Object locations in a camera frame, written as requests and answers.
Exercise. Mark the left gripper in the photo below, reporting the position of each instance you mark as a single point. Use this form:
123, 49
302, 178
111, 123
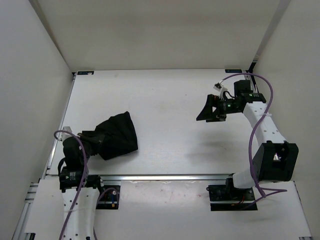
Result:
93, 139

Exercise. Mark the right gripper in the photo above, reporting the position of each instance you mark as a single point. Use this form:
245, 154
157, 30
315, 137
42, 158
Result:
207, 113

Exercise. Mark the black pleated skirt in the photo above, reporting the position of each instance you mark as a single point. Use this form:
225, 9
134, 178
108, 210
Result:
120, 136

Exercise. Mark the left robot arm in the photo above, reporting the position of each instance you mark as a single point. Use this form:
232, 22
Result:
80, 191

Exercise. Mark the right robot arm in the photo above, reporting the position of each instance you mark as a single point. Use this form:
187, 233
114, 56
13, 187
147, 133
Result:
271, 157

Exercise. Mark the right blue corner label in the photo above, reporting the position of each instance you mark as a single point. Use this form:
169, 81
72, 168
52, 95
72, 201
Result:
233, 71

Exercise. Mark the blue corner label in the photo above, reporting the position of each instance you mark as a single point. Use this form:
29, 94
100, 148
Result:
85, 73
233, 71

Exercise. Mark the left blue corner label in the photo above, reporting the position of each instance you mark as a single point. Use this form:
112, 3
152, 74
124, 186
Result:
85, 73

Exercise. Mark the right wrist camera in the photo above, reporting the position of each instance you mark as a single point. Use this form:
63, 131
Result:
221, 89

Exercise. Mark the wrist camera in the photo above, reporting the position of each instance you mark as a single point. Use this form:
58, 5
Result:
221, 89
66, 133

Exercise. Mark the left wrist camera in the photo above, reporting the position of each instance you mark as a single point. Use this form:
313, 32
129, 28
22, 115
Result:
66, 133

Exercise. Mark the front aluminium rail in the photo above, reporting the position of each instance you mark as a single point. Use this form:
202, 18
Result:
165, 177

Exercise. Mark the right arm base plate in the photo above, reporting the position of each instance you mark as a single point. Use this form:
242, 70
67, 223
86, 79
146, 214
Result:
227, 198

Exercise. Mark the left aluminium rail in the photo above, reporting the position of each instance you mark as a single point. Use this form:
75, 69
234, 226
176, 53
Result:
29, 197

